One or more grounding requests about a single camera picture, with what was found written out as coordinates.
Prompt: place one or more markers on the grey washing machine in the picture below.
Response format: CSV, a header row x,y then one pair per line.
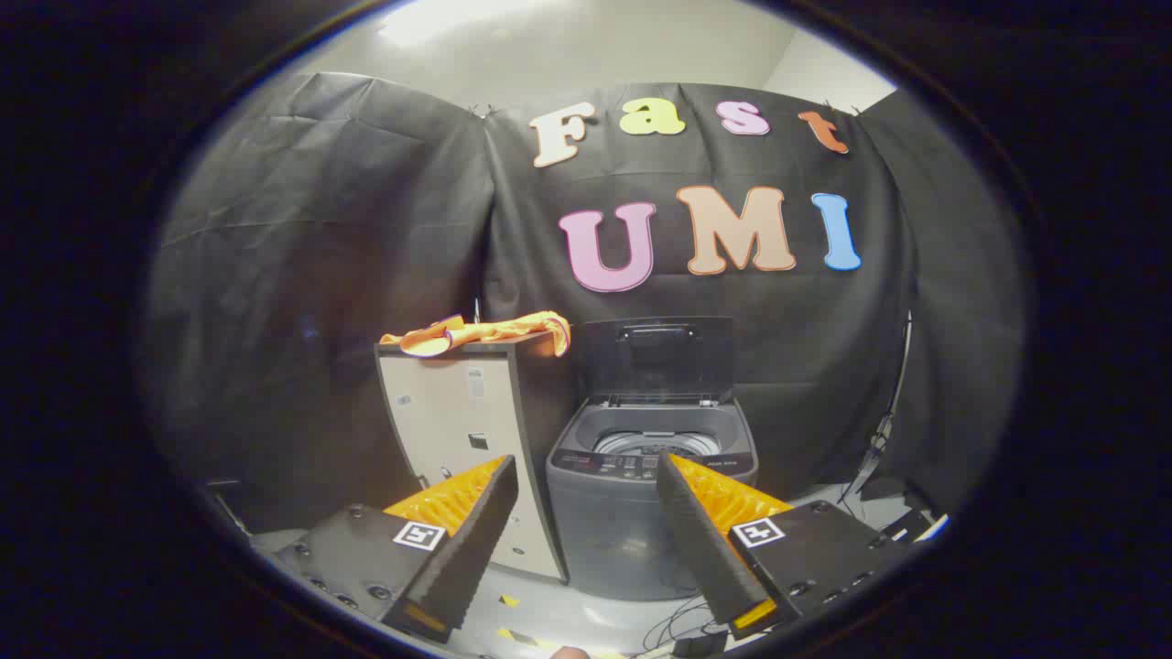
x,y
604,540

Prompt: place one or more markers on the black backdrop cloth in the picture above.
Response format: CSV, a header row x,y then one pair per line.
x,y
348,238

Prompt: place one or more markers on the beige cabinet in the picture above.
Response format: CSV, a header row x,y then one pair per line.
x,y
449,412

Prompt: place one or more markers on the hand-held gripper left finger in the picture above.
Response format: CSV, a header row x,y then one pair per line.
x,y
476,531

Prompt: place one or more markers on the yellow black floor tape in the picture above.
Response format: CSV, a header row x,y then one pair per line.
x,y
513,633

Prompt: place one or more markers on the orange button shirt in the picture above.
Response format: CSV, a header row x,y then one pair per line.
x,y
494,329

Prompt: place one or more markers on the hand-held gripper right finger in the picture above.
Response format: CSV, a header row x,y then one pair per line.
x,y
698,540

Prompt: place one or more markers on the thin white stand pole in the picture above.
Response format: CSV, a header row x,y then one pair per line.
x,y
884,430

